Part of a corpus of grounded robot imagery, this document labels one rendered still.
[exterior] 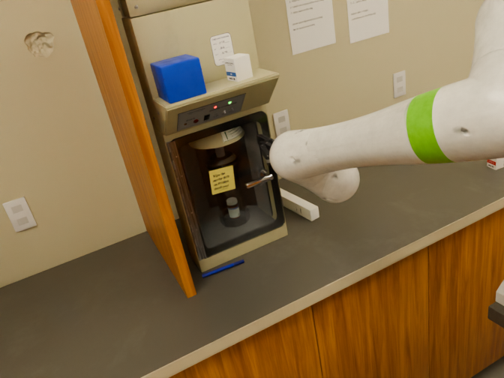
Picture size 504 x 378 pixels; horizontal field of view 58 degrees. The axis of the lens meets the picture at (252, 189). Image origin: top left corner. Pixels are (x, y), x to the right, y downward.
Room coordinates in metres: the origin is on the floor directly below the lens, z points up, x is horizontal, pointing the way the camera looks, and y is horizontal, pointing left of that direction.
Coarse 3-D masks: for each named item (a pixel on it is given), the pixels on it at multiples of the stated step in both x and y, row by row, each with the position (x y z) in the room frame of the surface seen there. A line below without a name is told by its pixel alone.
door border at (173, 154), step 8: (176, 152) 1.19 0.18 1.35; (176, 160) 1.19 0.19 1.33; (176, 168) 1.18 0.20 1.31; (176, 176) 1.18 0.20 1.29; (184, 184) 1.19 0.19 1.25; (184, 192) 1.19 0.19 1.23; (184, 200) 1.18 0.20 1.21; (184, 208) 1.18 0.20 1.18; (192, 208) 1.19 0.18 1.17; (192, 216) 1.19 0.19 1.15; (192, 224) 1.18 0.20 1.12; (192, 232) 1.18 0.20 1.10; (200, 240) 1.19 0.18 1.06; (200, 248) 1.19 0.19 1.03; (200, 256) 1.18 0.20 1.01
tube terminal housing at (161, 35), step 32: (224, 0) 1.28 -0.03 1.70; (128, 32) 1.25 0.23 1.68; (160, 32) 1.22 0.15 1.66; (192, 32) 1.25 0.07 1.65; (224, 32) 1.28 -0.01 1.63; (224, 64) 1.27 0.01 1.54; (256, 64) 1.31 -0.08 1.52; (160, 128) 1.20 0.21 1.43; (192, 128) 1.22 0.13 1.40; (192, 256) 1.26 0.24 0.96; (224, 256) 1.22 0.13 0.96
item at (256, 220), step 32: (224, 128) 1.24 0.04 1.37; (256, 128) 1.28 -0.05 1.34; (192, 160) 1.20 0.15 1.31; (224, 160) 1.24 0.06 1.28; (256, 160) 1.27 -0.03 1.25; (192, 192) 1.19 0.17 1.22; (224, 192) 1.23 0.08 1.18; (256, 192) 1.27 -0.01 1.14; (224, 224) 1.22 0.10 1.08; (256, 224) 1.26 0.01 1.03
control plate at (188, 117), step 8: (240, 96) 1.19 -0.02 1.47; (208, 104) 1.15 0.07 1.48; (216, 104) 1.16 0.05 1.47; (224, 104) 1.18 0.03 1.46; (232, 104) 1.20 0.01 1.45; (240, 104) 1.22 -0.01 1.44; (184, 112) 1.13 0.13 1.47; (192, 112) 1.14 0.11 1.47; (200, 112) 1.16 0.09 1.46; (208, 112) 1.18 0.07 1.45; (216, 112) 1.19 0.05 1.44; (232, 112) 1.23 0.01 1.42; (184, 120) 1.15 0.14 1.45; (192, 120) 1.17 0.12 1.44; (200, 120) 1.19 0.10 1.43; (208, 120) 1.20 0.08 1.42; (184, 128) 1.18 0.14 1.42
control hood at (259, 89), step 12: (252, 72) 1.27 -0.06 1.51; (264, 72) 1.24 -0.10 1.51; (276, 72) 1.21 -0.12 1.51; (216, 84) 1.21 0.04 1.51; (228, 84) 1.18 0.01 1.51; (240, 84) 1.16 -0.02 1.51; (252, 84) 1.17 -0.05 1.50; (264, 84) 1.20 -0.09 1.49; (204, 96) 1.12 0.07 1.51; (216, 96) 1.14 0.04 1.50; (228, 96) 1.16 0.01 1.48; (252, 96) 1.21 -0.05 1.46; (264, 96) 1.24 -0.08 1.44; (156, 108) 1.18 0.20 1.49; (168, 108) 1.09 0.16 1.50; (180, 108) 1.10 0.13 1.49; (192, 108) 1.13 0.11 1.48; (168, 120) 1.12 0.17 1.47; (168, 132) 1.16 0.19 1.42
